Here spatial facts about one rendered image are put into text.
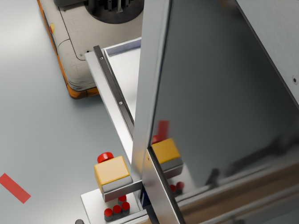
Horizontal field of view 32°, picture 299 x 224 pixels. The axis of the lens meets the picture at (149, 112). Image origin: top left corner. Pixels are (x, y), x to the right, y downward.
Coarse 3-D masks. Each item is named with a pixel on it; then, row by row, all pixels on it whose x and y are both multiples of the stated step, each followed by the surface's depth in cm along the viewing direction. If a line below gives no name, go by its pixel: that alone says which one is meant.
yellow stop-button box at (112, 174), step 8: (112, 160) 123; (120, 160) 123; (96, 168) 122; (104, 168) 122; (112, 168) 122; (120, 168) 122; (96, 176) 124; (104, 176) 121; (112, 176) 121; (120, 176) 121; (128, 176) 121; (104, 184) 120; (112, 184) 120; (120, 184) 120; (128, 184) 121; (104, 192) 119; (104, 200) 125
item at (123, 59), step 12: (108, 48) 151; (120, 48) 153; (132, 48) 155; (108, 60) 149; (120, 60) 153; (132, 60) 153; (120, 72) 151; (132, 72) 151; (120, 84) 145; (132, 84) 149; (132, 96) 148; (132, 108) 146; (132, 120) 143
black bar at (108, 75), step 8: (96, 48) 152; (96, 56) 153; (104, 64) 150; (104, 72) 149; (112, 80) 148; (112, 88) 146; (120, 96) 145; (120, 104) 144; (120, 112) 145; (128, 112) 144; (128, 120) 142; (128, 128) 141
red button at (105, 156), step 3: (102, 153) 125; (105, 153) 125; (108, 153) 125; (111, 153) 126; (99, 156) 125; (102, 156) 125; (105, 156) 125; (108, 156) 125; (111, 156) 125; (99, 159) 125; (102, 159) 125; (105, 159) 124; (108, 159) 125; (99, 162) 125
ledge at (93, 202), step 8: (88, 192) 134; (96, 192) 135; (88, 200) 133; (96, 200) 134; (112, 200) 134; (128, 200) 134; (136, 200) 134; (88, 208) 133; (96, 208) 133; (104, 208) 133; (112, 208) 133; (136, 208) 133; (88, 216) 132; (96, 216) 132
